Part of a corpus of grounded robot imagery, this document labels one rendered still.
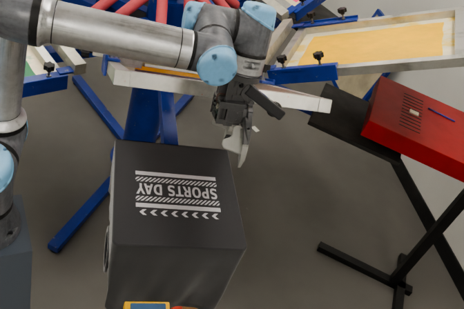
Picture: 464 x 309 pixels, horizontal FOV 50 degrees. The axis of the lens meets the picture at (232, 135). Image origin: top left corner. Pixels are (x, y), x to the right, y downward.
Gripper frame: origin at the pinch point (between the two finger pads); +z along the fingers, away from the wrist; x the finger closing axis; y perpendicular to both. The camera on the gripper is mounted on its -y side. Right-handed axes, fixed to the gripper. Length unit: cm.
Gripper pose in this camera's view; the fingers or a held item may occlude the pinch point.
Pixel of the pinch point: (234, 153)
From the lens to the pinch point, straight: 119.4
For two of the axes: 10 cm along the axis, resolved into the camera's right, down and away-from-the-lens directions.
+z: -2.2, 9.0, 3.8
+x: 2.2, 4.3, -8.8
